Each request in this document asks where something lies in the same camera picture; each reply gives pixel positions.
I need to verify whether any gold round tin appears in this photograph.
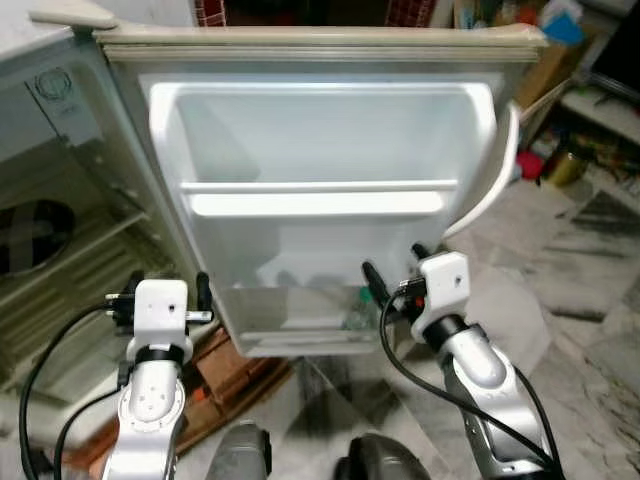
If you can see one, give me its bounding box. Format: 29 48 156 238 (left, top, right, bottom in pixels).
545 148 589 188

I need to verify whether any blue paper pack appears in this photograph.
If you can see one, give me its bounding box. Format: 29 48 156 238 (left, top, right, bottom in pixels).
540 0 587 47

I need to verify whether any dark round dish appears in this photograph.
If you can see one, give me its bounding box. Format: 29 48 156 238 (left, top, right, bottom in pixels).
0 198 77 277

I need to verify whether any red small container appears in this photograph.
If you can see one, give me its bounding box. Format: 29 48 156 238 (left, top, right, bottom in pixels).
517 150 547 182

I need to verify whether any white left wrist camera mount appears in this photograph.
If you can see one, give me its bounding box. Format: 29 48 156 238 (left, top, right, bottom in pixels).
130 279 193 346

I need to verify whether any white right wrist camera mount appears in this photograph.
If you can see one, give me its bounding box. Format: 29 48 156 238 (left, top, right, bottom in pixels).
412 252 473 323

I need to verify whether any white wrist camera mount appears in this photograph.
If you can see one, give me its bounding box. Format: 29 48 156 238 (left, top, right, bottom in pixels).
412 252 473 323
130 279 193 346

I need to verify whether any grey robot left leg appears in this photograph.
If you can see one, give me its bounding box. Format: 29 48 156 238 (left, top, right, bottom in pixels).
205 422 273 480

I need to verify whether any grey robot right leg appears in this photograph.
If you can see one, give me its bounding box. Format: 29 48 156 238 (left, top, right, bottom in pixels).
333 432 433 480

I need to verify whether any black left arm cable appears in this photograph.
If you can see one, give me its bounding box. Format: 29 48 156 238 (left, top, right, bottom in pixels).
18 303 133 480

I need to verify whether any brown cardboard box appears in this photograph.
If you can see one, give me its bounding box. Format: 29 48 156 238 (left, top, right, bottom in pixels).
515 25 587 107

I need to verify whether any grey robot leg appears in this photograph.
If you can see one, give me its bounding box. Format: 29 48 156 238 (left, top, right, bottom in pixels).
333 432 433 480
205 422 273 480

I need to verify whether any clear plastic bottle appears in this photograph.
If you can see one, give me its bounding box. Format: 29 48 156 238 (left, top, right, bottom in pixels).
343 287 383 333

